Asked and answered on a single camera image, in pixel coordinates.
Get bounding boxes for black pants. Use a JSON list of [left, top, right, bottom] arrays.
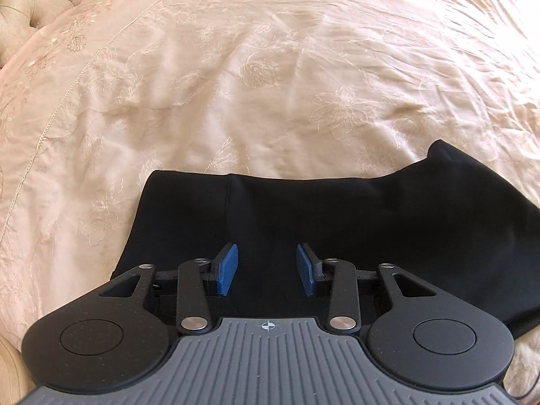
[[110, 139, 540, 340]]

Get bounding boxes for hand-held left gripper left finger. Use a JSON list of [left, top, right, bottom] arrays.
[[99, 242, 240, 334]]

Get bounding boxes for beige embroidered bedspread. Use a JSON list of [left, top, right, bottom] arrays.
[[0, 0, 540, 405]]

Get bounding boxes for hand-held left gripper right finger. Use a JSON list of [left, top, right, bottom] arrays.
[[296, 242, 439, 334]]

